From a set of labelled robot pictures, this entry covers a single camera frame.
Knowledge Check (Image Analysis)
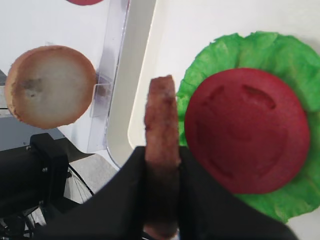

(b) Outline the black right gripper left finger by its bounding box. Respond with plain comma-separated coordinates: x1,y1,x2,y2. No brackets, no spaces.
34,146,146,240

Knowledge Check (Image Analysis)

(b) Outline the clear left long rail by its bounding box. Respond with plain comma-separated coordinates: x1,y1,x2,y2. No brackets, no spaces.
87,0,130,153

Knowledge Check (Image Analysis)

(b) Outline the brown meat patty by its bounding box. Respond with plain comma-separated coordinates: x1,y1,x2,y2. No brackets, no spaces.
144,75,181,240

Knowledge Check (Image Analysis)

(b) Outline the white rectangular tray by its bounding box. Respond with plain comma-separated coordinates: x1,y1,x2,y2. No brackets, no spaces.
105,0,320,223

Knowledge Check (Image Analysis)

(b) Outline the green lettuce leaf on tray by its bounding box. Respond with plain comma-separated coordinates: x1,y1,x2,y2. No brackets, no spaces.
177,31,320,223

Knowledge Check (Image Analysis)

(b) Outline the clear holder for bun slice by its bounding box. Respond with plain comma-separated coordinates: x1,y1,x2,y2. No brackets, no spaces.
90,72,113,118

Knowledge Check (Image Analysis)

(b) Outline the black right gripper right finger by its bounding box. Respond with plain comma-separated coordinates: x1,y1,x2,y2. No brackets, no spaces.
178,146,297,240

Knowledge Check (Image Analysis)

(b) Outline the red tomato slice on tray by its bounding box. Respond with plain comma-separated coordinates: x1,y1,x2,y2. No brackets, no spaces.
184,68,310,194

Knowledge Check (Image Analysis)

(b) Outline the standing red tomato slice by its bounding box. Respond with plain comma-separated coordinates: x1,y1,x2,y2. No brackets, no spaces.
67,0,103,6

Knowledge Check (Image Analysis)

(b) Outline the standing bun slice left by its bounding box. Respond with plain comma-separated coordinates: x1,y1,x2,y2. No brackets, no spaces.
4,45,97,129

